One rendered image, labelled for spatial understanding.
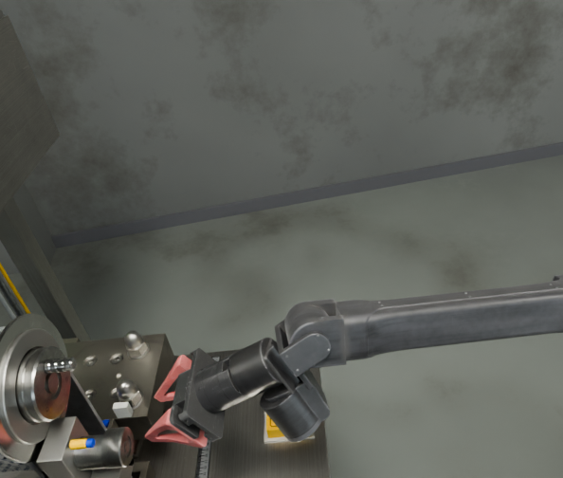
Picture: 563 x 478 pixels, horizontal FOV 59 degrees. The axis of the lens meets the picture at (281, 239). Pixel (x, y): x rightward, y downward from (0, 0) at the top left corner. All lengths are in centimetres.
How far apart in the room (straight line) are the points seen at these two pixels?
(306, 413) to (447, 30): 241
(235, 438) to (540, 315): 51
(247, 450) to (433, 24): 232
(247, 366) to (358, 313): 14
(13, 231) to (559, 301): 130
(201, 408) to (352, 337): 20
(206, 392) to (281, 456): 26
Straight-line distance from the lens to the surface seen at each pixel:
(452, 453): 190
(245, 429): 89
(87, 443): 54
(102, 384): 86
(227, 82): 263
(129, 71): 263
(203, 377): 64
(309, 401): 63
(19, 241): 154
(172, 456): 90
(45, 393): 57
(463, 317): 62
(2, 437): 55
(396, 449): 189
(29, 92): 138
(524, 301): 65
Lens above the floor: 165
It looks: 37 degrees down
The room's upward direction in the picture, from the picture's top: 9 degrees counter-clockwise
